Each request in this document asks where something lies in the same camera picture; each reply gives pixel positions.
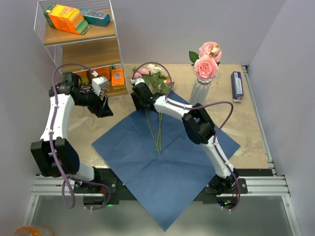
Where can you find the orange box bottom right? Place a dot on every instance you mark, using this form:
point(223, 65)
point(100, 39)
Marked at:
point(117, 78)

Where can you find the white ribbed ceramic vase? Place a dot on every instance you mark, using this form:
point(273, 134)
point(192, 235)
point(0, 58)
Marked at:
point(199, 91)

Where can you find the white wire wooden shelf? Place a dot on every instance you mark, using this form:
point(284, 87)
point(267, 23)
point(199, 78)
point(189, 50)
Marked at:
point(98, 48)

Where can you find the aluminium frame rail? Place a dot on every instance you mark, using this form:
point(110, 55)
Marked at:
point(266, 210)

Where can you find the orange sponge pack top shelf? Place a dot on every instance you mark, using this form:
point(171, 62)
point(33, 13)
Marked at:
point(67, 19)

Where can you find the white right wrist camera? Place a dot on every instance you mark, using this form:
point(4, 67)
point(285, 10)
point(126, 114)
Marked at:
point(137, 81)

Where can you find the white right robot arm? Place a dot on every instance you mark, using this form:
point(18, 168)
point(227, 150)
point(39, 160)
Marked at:
point(198, 125)

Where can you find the purple wavy striped cloth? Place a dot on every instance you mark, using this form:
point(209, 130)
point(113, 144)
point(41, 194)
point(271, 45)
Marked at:
point(93, 89)

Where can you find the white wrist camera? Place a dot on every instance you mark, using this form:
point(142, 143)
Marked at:
point(137, 81)
point(99, 84)

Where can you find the orange box bottom middle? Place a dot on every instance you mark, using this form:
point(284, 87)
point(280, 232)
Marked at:
point(104, 71)

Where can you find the orange box bottom left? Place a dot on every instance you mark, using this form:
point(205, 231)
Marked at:
point(84, 75)

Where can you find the orange box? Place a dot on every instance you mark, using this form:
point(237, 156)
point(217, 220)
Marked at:
point(104, 71)
point(84, 75)
point(117, 78)

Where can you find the pink white rose stem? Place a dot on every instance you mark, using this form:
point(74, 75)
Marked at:
point(158, 80)

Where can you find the teal toothpaste box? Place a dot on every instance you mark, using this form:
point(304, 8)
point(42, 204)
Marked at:
point(96, 18)

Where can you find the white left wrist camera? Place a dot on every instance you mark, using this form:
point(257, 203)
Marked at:
point(99, 84)

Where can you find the blue wrapping paper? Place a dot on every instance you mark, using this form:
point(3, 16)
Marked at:
point(165, 184)

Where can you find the beige ribbon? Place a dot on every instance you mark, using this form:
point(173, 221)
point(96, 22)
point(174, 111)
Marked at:
point(89, 120)

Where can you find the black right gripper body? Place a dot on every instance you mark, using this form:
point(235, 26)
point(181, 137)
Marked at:
point(138, 102)

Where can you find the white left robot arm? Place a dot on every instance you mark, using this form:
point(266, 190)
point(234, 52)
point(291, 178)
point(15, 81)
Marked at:
point(53, 152)

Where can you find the purple rectangular box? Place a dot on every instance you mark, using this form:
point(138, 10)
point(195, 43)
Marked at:
point(237, 86)

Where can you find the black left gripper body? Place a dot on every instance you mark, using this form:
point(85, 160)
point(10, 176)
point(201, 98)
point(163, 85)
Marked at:
point(90, 100)

